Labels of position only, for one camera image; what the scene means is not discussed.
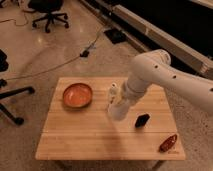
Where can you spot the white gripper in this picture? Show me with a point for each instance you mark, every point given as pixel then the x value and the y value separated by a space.
pixel 123 97

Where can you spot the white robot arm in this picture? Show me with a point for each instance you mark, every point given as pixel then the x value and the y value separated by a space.
pixel 154 68

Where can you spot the black eraser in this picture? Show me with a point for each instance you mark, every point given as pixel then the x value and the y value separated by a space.
pixel 142 120

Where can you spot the small white bottle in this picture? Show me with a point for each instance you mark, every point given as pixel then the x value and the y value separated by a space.
pixel 112 92

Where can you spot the black floor plate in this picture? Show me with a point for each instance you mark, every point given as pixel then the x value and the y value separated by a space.
pixel 115 36

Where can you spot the orange bowl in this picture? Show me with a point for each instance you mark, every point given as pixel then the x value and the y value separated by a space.
pixel 77 95

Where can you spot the wooden table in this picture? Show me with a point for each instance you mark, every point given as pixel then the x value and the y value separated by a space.
pixel 90 134

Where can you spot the red-brown oval object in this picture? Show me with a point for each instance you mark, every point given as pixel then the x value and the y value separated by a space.
pixel 168 143

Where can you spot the black office chair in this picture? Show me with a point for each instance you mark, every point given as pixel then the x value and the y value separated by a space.
pixel 50 8

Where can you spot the black chair base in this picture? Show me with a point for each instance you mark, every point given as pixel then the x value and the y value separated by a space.
pixel 13 96

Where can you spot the grey metal rail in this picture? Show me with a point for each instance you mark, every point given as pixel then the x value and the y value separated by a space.
pixel 181 27

